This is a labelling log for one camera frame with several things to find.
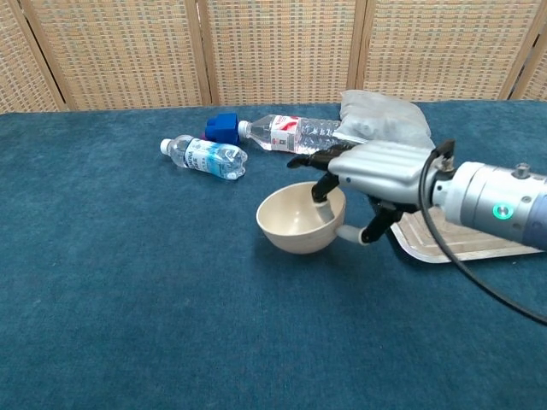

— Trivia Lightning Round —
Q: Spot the large red label water bottle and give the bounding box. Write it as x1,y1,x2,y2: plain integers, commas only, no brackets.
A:
237,114,368,156

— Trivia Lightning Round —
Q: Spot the white bowl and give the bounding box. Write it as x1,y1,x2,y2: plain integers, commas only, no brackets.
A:
256,181,347,255

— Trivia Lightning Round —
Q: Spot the blue plastic block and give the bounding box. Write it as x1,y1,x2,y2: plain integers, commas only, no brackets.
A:
205,112,240,145

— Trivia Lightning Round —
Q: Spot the woven folding screen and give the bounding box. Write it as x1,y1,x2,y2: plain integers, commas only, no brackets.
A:
0,0,547,114

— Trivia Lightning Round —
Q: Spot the silver metal tray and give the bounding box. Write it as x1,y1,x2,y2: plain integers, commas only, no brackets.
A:
390,210,544,264

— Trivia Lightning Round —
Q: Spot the black cable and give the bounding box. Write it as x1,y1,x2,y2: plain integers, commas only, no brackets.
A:
419,139,547,325

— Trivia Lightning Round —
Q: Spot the grey pouch bag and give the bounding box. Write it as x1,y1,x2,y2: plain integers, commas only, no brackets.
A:
332,89,435,150

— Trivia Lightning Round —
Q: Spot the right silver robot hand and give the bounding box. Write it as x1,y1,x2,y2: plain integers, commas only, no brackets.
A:
286,139,438,246

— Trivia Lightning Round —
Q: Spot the small blue label water bottle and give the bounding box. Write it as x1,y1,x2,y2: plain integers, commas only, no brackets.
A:
160,134,249,181

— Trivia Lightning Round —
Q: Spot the blue table cloth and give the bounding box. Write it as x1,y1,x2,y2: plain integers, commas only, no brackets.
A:
0,99,547,410

